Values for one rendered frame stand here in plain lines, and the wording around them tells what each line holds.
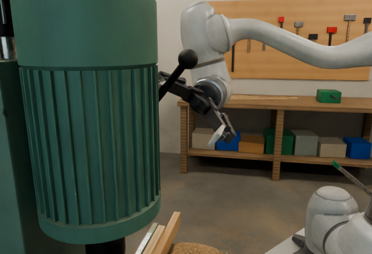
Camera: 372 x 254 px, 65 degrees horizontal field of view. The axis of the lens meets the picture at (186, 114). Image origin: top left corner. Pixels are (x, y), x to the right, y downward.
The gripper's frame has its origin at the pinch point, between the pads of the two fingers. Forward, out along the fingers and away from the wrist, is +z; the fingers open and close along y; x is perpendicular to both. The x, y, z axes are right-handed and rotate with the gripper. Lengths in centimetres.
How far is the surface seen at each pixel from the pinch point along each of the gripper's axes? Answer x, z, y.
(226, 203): -109, -199, -72
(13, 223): -21.0, 21.0, 7.7
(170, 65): -69, -312, 71
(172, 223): -35.2, -21.7, -16.0
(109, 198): -7.6, 20.6, -0.3
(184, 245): -32.5, -14.2, -20.7
